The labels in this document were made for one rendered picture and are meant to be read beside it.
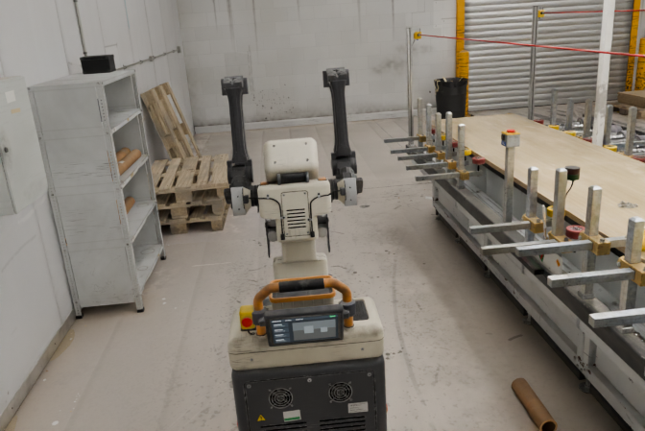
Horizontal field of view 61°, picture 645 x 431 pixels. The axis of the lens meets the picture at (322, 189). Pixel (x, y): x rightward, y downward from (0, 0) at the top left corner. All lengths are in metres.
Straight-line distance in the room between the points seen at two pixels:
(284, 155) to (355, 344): 0.74
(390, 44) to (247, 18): 2.50
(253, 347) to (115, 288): 2.15
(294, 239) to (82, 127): 1.92
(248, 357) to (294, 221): 0.52
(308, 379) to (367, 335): 0.26
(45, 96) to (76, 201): 0.66
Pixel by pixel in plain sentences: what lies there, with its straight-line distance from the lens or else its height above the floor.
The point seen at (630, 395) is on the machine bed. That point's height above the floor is 0.21.
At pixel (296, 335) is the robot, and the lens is 1.89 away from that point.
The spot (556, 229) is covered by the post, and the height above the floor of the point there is 0.90.
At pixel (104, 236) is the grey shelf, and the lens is 3.85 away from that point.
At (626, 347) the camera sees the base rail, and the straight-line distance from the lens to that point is 2.23.
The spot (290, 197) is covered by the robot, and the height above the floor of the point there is 1.19.
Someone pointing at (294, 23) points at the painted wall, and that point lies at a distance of 9.81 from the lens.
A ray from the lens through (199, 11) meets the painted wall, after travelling 9.87.
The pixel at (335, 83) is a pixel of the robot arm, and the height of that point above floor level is 1.57.
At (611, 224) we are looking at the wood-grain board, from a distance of 2.69.
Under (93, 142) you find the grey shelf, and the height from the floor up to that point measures 1.19.
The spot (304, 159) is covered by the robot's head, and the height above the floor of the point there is 1.32.
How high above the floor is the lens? 1.84
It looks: 17 degrees down
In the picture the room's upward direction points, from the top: 4 degrees counter-clockwise
